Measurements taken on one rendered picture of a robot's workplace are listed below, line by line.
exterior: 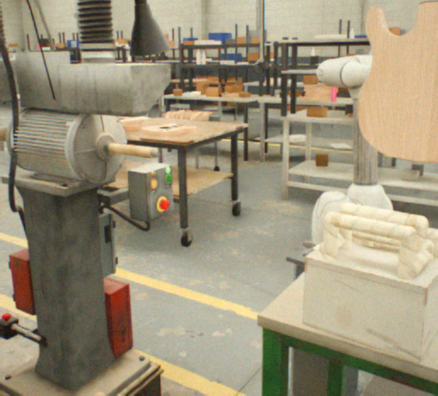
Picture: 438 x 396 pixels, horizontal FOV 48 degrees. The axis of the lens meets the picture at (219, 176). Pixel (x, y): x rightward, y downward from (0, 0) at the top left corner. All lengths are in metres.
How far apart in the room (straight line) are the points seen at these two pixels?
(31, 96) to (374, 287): 1.30
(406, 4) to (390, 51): 11.14
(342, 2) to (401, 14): 1.45
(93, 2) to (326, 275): 0.99
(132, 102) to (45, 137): 0.47
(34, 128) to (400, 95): 1.20
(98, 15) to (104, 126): 0.38
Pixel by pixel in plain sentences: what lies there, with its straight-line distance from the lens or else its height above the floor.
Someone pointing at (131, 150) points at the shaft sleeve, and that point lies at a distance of 1.62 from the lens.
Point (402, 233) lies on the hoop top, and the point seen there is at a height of 1.20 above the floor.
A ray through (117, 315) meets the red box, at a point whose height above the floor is 0.51.
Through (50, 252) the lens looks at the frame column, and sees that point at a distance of 1.94.
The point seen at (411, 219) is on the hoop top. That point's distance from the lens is 1.14.
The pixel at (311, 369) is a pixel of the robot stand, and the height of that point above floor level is 0.20.
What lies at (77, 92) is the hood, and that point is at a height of 1.45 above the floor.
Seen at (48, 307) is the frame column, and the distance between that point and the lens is 2.07.
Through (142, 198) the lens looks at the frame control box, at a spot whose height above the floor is 1.01.
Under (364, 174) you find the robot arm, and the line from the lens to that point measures 2.20.
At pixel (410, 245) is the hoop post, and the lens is 1.07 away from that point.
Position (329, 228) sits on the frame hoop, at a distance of 1.12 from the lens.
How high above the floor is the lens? 1.56
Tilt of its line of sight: 14 degrees down
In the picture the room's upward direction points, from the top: 1 degrees counter-clockwise
